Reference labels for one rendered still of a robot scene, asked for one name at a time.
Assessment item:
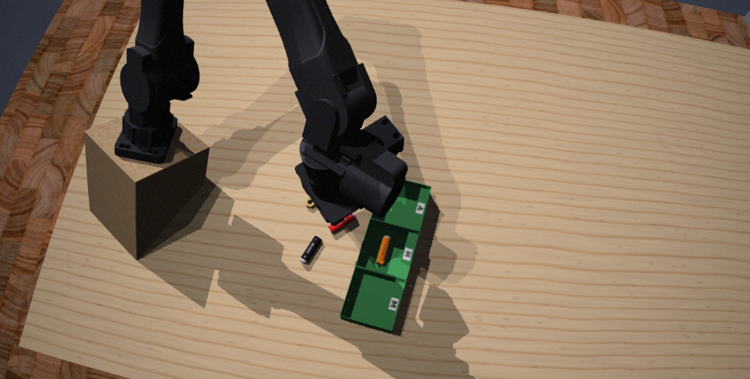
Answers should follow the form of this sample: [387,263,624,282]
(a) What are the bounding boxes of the red battery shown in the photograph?
[329,213,356,233]

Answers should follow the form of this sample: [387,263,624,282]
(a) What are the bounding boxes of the black battery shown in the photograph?
[300,236,322,264]

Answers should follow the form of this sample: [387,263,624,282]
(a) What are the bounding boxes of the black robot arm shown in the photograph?
[115,0,408,218]

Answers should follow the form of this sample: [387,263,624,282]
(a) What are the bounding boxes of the green rack of three bins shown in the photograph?
[340,180,432,334]

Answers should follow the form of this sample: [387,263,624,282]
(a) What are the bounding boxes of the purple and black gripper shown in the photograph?
[295,162,363,226]

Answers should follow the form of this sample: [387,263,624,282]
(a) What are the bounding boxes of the orange battery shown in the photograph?
[376,235,391,266]

